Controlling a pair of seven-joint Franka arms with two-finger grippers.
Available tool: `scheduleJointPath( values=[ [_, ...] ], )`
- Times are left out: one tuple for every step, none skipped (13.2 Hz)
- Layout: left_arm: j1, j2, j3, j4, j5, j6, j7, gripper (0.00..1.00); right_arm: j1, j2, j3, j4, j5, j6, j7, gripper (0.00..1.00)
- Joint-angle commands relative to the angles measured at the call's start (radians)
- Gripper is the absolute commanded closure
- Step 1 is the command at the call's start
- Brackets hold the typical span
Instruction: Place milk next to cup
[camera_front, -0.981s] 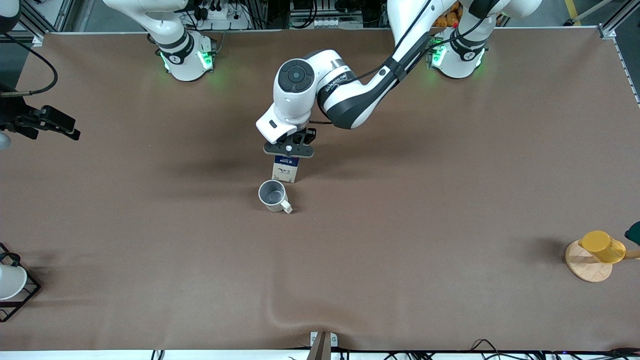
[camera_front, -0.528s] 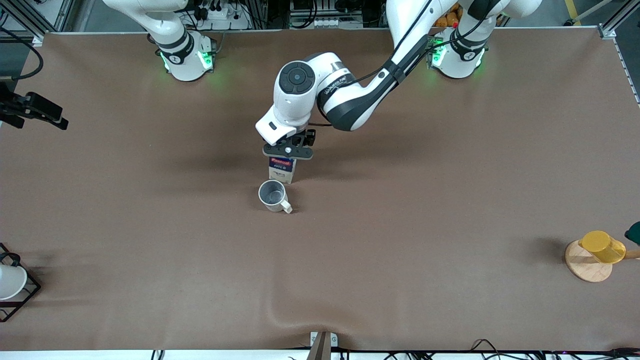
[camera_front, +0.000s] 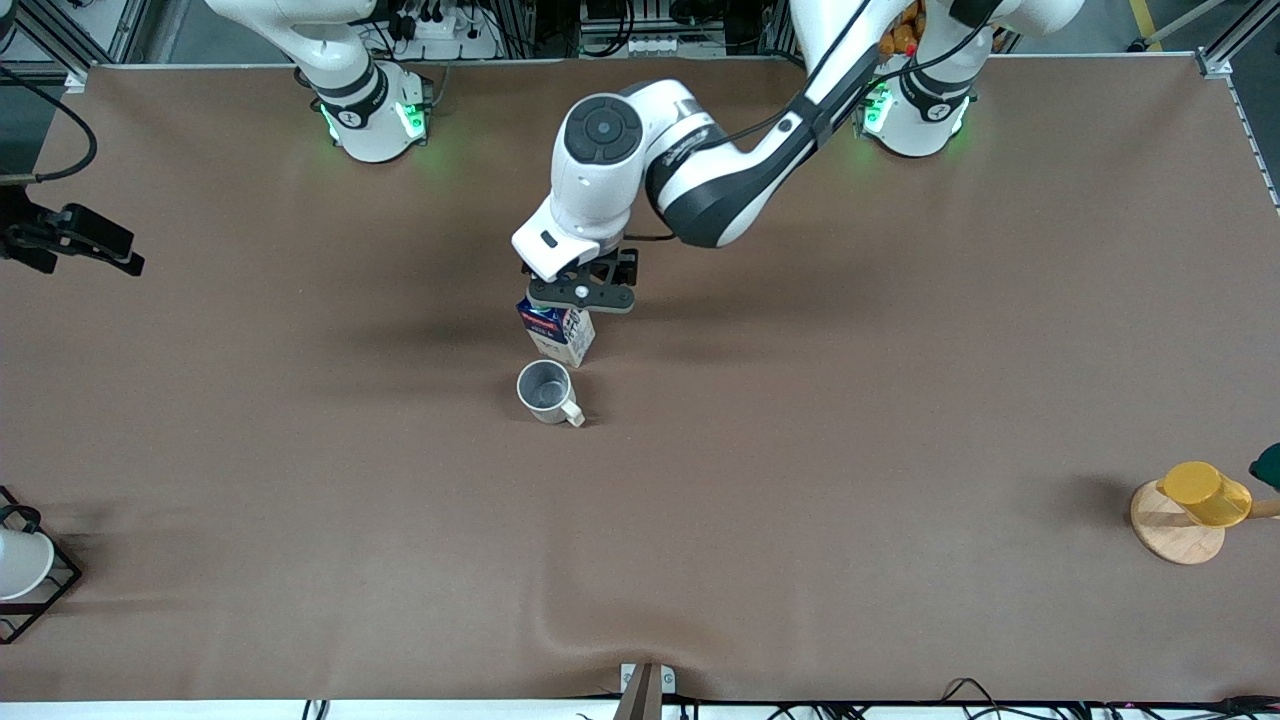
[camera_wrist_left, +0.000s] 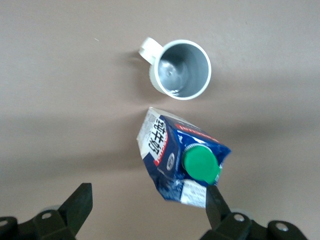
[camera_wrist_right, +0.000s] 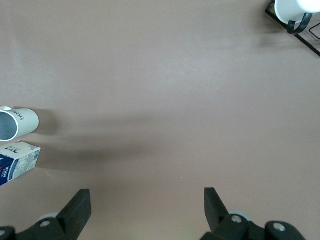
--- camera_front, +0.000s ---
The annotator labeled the blue milk carton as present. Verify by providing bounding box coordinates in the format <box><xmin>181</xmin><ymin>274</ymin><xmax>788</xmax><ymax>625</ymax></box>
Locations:
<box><xmin>516</xmin><ymin>297</ymin><xmax>597</xmax><ymax>369</ymax></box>

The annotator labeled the cream mug with handle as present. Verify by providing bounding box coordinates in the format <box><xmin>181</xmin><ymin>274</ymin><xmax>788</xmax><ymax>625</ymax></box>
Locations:
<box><xmin>516</xmin><ymin>359</ymin><xmax>587</xmax><ymax>429</ymax></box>

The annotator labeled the wooden cup stand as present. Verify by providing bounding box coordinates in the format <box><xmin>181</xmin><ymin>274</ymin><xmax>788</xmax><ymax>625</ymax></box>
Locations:
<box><xmin>1130</xmin><ymin>480</ymin><xmax>1280</xmax><ymax>566</ymax></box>

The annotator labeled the yellow plastic cup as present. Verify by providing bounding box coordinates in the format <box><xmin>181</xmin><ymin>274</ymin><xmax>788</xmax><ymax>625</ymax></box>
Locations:
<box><xmin>1157</xmin><ymin>461</ymin><xmax>1253</xmax><ymax>528</ymax></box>

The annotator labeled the long white power strip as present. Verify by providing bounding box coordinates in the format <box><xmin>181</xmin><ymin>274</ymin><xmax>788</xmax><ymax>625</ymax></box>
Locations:
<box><xmin>580</xmin><ymin>33</ymin><xmax>727</xmax><ymax>59</ymax></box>

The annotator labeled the brown table cloth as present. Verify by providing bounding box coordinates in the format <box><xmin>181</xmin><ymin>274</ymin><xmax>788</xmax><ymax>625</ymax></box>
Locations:
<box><xmin>0</xmin><ymin>55</ymin><xmax>1280</xmax><ymax>703</ymax></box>

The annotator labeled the white power strip with plugs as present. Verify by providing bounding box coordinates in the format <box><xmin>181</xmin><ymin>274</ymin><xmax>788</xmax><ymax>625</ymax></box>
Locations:
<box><xmin>385</xmin><ymin>0</ymin><xmax>503</xmax><ymax>61</ymax></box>

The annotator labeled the white bowl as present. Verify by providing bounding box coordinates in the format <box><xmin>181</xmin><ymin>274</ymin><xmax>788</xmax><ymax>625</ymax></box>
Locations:
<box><xmin>0</xmin><ymin>528</ymin><xmax>56</xmax><ymax>601</ymax></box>

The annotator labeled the bag of orange items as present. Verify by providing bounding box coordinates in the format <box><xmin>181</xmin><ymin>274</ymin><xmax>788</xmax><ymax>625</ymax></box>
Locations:
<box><xmin>878</xmin><ymin>0</ymin><xmax>923</xmax><ymax>57</ymax></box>

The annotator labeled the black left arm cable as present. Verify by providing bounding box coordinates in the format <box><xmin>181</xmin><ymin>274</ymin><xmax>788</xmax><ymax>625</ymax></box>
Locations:
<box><xmin>625</xmin><ymin>0</ymin><xmax>1001</xmax><ymax>244</ymax></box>

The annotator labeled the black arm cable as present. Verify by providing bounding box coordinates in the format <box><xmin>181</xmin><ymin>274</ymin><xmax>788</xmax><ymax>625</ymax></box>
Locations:
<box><xmin>625</xmin><ymin>0</ymin><xmax>1001</xmax><ymax>244</ymax></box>
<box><xmin>0</xmin><ymin>63</ymin><xmax>99</xmax><ymax>186</ymax></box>

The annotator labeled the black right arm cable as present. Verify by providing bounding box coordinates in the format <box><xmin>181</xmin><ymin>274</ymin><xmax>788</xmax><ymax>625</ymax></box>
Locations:
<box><xmin>0</xmin><ymin>63</ymin><xmax>99</xmax><ymax>186</ymax></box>

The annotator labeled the aluminium frame profile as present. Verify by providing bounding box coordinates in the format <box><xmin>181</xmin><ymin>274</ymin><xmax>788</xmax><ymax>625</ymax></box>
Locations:
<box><xmin>1197</xmin><ymin>0</ymin><xmax>1280</xmax><ymax>79</ymax></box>
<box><xmin>18</xmin><ymin>0</ymin><xmax>136</xmax><ymax>93</ymax></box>

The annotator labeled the black wire rack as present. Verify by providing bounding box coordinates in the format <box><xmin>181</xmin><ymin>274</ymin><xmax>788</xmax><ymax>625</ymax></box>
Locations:
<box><xmin>0</xmin><ymin>485</ymin><xmax>83</xmax><ymax>646</ymax></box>

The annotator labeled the metal clamp bracket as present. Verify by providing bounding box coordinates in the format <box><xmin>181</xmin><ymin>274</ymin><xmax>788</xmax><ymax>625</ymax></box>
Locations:
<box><xmin>615</xmin><ymin>662</ymin><xmax>677</xmax><ymax>720</ymax></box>

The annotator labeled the black floor cable loop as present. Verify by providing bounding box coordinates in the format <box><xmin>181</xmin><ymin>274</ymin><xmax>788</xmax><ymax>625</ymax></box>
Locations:
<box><xmin>940</xmin><ymin>677</ymin><xmax>1026</xmax><ymax>719</ymax></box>

